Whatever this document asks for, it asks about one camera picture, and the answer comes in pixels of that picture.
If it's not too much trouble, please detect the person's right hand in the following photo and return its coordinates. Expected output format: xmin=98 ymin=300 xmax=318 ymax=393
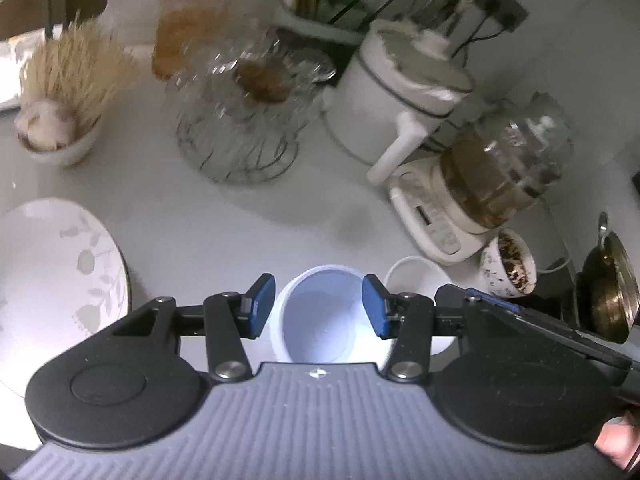
xmin=595 ymin=412 xmax=637 ymax=468

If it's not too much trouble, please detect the clear glass fruit bowl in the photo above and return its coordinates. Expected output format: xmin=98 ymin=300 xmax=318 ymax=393
xmin=167 ymin=30 xmax=336 ymax=128

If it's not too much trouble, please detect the small white bowl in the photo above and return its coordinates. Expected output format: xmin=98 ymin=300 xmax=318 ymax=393
xmin=270 ymin=265 xmax=396 ymax=363
xmin=382 ymin=256 xmax=458 ymax=356

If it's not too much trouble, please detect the white kettle base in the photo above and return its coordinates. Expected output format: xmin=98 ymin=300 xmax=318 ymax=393
xmin=390 ymin=157 xmax=501 ymax=266

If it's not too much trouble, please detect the dark wall power strip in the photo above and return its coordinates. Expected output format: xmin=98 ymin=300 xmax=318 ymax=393
xmin=470 ymin=0 xmax=530 ymax=36

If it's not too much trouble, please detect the brass pan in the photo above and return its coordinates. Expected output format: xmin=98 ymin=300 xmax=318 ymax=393
xmin=575 ymin=212 xmax=640 ymax=346

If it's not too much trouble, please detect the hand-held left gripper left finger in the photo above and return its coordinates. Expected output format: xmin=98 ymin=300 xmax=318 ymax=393
xmin=65 ymin=272 xmax=277 ymax=383

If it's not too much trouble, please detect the white plate with grey leaves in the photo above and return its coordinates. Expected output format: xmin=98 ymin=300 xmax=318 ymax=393
xmin=0 ymin=197 xmax=132 ymax=398

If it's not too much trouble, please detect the jar with red lid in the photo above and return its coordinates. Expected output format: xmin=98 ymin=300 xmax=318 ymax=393
xmin=152 ymin=0 xmax=233 ymax=81

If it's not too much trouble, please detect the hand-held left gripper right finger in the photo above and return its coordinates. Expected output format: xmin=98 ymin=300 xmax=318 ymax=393
xmin=361 ymin=274 xmax=551 ymax=383

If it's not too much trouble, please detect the glass kettle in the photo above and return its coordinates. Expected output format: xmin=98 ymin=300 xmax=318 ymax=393
xmin=440 ymin=92 xmax=576 ymax=233

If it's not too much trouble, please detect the white electric pot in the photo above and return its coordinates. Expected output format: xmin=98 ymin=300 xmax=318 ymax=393
xmin=322 ymin=20 xmax=476 ymax=188

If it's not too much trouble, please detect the white drip tray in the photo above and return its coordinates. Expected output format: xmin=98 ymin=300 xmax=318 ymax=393
xmin=0 ymin=22 xmax=51 ymax=111

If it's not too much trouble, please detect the white bowl with garlic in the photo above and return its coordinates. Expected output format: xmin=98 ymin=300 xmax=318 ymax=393
xmin=15 ymin=100 xmax=103 ymax=167

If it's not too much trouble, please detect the cup with tea leaves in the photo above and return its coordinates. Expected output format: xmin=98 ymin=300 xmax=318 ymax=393
xmin=480 ymin=228 xmax=538 ymax=297

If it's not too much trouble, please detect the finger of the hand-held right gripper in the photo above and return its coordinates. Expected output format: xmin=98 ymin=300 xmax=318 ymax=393
xmin=435 ymin=284 xmax=631 ymax=369

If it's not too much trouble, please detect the wire basket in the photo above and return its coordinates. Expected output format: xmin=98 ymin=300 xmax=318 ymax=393
xmin=175 ymin=85 xmax=301 ymax=184

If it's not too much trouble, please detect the white chopstick holder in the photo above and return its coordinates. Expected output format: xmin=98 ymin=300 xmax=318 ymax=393
xmin=275 ymin=0 xmax=366 ymax=46

